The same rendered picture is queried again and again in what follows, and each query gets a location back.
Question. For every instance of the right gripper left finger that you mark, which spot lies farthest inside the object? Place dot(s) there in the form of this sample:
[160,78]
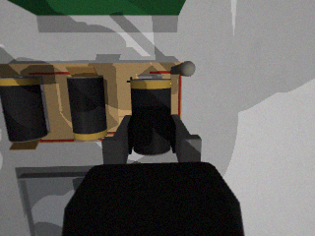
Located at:
[115,150]

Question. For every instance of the green open box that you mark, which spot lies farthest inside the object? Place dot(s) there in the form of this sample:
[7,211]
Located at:
[102,7]

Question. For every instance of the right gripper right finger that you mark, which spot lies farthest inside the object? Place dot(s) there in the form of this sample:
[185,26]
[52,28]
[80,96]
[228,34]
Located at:
[187,147]

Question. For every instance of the grey shallow tray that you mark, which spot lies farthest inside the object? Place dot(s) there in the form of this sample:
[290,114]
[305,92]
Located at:
[44,197]

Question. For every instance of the black battery with gold end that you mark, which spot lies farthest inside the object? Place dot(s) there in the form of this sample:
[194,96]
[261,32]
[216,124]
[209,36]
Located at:
[151,111]
[87,105]
[23,109]

